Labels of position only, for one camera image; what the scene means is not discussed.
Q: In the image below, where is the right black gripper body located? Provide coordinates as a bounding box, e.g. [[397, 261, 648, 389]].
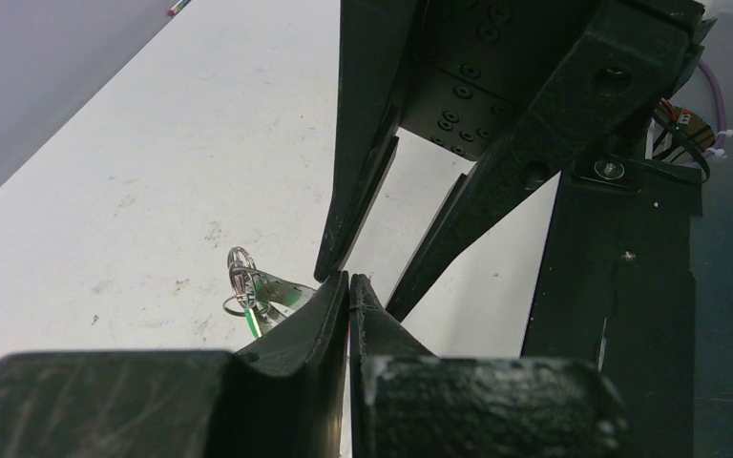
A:
[[398, 0, 719, 162]]

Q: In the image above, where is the green key tag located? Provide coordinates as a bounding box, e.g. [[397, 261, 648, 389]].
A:
[[244, 308, 262, 339]]

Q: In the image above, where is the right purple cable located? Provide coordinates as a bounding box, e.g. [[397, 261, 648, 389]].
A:
[[695, 59, 733, 159]]

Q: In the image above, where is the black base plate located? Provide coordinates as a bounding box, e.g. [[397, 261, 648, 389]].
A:
[[522, 164, 702, 457]]

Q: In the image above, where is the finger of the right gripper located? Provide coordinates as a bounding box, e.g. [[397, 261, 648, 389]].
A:
[[386, 12, 689, 321], [313, 1, 427, 282]]

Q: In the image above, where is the red white marker pen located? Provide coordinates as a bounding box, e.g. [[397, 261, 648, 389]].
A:
[[167, 0, 192, 18]]

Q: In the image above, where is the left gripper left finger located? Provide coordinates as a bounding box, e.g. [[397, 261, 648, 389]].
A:
[[0, 272, 349, 457]]

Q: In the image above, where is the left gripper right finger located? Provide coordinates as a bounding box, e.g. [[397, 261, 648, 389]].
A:
[[349, 274, 629, 457]]

